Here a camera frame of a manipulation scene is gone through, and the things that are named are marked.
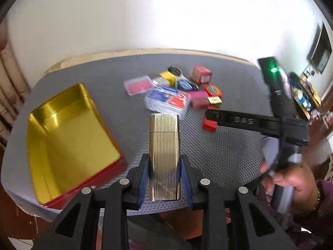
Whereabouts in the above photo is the small red block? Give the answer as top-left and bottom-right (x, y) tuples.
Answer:
(202, 117), (217, 133)

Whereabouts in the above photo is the pink rectangular block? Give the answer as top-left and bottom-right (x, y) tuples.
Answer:
(189, 91), (209, 110)

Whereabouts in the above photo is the gold ribbed lighter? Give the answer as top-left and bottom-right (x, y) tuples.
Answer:
(149, 114), (181, 201)

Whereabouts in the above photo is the blue red clear card box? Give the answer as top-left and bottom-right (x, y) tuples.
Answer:
(144, 85), (191, 120)

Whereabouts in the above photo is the clear case with red cards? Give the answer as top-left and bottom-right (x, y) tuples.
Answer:
(124, 76), (155, 96)

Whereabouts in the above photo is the person's right hand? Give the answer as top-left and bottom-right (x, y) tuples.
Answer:
(261, 163), (319, 214)

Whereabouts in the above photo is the cluttered side shelf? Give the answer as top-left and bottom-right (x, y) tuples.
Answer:
(288, 72), (323, 124)

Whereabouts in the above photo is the red tape measure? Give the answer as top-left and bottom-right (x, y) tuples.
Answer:
(204, 85), (223, 98)

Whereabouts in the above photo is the gold red toffee tin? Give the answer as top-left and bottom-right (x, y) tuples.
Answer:
(26, 83), (128, 209)

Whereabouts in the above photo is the red cardboard box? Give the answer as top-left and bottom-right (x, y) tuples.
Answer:
(190, 65), (213, 85)

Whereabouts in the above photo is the blue patterned small tin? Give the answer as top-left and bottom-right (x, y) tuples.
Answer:
(177, 79), (195, 92)

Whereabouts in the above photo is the silver metal clip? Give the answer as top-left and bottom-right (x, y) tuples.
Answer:
(167, 66), (199, 91)

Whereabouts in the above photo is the yellow wooden cube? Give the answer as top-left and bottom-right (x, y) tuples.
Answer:
(159, 71), (176, 87)

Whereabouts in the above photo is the grey honeycomb table mat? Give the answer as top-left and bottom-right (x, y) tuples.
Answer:
(1, 54), (271, 221)

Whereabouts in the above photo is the wall television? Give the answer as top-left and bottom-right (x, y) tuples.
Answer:
(311, 23), (332, 74)

